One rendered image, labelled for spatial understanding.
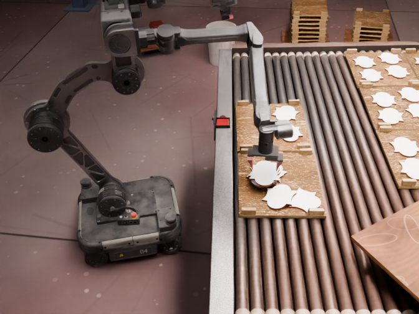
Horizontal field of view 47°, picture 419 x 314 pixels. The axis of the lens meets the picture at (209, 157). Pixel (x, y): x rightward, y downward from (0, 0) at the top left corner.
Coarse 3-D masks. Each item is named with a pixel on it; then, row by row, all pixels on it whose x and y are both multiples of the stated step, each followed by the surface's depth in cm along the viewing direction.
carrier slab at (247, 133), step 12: (240, 108) 254; (252, 108) 254; (300, 108) 252; (240, 120) 246; (252, 120) 245; (300, 120) 244; (240, 132) 238; (252, 132) 237; (300, 132) 236; (240, 144) 230; (252, 144) 230; (276, 144) 229; (288, 144) 229
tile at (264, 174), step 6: (258, 168) 206; (264, 168) 206; (270, 168) 206; (252, 174) 203; (258, 174) 203; (264, 174) 203; (270, 174) 203; (276, 174) 202; (258, 180) 200; (264, 180) 200; (270, 180) 200; (276, 180) 200; (264, 186) 198
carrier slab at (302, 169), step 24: (240, 168) 216; (288, 168) 215; (312, 168) 214; (240, 192) 204; (264, 192) 203; (312, 192) 202; (240, 216) 194; (264, 216) 193; (288, 216) 192; (312, 216) 192
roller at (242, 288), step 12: (240, 84) 280; (240, 96) 269; (240, 228) 190; (240, 240) 185; (240, 252) 180; (240, 264) 176; (240, 276) 172; (240, 288) 168; (240, 300) 164; (240, 312) 160
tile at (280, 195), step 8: (280, 184) 204; (272, 192) 201; (280, 192) 200; (288, 192) 200; (264, 200) 198; (272, 200) 197; (280, 200) 196; (288, 200) 196; (272, 208) 194; (280, 208) 193
